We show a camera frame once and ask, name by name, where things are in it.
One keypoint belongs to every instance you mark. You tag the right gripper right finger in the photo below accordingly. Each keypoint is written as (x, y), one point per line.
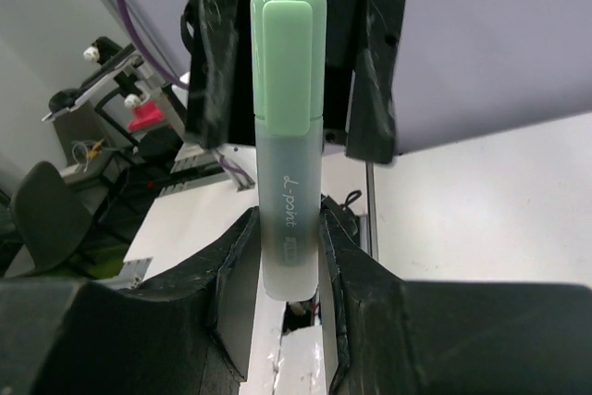
(386, 335)

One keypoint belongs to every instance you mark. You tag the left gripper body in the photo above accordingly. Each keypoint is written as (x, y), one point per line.
(341, 44)

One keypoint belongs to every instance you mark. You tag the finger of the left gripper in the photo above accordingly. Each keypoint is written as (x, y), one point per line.
(213, 62)
(372, 132)

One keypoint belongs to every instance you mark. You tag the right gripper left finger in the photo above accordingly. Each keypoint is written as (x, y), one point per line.
(187, 330)

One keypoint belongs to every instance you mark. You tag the green marker cap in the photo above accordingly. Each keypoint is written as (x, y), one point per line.
(288, 53)

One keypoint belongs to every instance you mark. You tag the green highlighter pen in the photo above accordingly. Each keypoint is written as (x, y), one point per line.
(289, 172)

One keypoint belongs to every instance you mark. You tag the red stand object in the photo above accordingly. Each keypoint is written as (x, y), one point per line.
(144, 113)

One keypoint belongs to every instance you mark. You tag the grey office chair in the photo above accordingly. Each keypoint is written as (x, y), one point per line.
(51, 220)

